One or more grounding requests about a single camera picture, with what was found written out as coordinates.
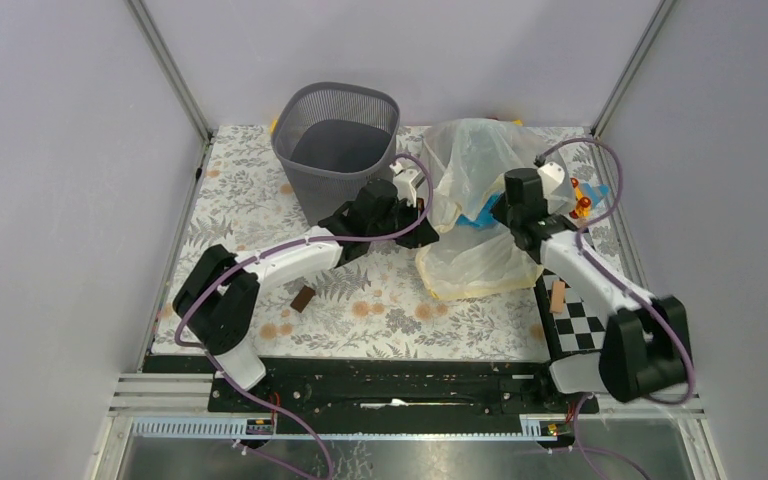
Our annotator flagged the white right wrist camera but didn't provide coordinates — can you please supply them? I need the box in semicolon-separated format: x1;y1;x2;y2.
537;161;567;199

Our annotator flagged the floral patterned table mat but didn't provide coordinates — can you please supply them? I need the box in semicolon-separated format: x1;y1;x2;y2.
151;125;625;363

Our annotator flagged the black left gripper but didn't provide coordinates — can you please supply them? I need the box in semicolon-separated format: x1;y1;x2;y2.
369;196;440;250

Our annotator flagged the black white checkerboard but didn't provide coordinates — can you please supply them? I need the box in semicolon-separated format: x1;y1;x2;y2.
533;270;606;359

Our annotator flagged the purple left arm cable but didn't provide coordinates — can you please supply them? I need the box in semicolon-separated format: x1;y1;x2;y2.
173;152;434;480

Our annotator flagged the brown rectangular block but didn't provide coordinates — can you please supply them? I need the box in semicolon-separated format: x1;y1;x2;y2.
290;285;316;313

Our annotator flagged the small wooden block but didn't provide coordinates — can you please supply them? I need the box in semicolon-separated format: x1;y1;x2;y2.
549;280;566;314

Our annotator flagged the blue toy piece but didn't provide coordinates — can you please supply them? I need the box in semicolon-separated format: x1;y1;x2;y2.
581;184;610;208

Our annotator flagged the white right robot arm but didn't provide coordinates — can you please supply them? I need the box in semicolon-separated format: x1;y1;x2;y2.
491;168;696;412

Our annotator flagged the orange toy block car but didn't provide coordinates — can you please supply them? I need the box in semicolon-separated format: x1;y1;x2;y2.
569;177;592;220

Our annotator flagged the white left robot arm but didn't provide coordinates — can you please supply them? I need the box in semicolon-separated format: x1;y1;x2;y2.
173;180;439;411

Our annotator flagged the translucent white plastic bag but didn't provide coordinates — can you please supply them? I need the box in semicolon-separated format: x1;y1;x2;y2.
416;118;549;301

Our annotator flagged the blue plastic trash bag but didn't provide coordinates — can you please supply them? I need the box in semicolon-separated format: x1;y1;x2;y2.
455;191;502;230

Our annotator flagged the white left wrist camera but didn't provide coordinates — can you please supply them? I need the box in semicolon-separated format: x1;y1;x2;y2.
390;160;425;207

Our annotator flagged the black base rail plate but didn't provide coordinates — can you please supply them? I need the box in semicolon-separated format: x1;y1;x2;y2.
142;355;601;437

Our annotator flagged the grey mesh trash bin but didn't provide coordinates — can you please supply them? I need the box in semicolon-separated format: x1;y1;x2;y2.
271;82;400;226

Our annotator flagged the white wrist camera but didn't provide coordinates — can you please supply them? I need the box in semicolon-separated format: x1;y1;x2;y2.
390;160;425;207
537;161;567;199

